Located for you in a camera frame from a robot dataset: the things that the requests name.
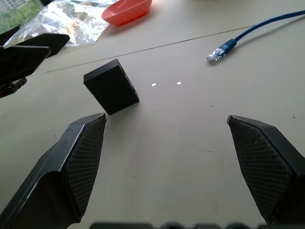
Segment small black box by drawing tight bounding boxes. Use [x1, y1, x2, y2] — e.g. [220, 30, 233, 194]
[83, 58, 140, 116]

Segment blue Ethernet cable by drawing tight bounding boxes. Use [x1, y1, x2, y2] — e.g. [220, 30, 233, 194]
[206, 10, 305, 64]

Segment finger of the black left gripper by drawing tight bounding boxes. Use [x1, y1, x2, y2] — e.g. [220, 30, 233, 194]
[0, 45, 52, 84]
[14, 33, 71, 58]

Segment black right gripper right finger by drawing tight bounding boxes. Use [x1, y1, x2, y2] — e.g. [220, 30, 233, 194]
[226, 115, 305, 226]

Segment clear crinkled plastic bag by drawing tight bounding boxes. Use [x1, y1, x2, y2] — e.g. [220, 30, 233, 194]
[2, 0, 122, 48]

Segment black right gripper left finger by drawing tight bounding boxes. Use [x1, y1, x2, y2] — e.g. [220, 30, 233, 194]
[0, 113, 107, 229]

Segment red perforated plastic basket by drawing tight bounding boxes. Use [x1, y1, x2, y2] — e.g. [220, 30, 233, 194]
[101, 0, 153, 26]

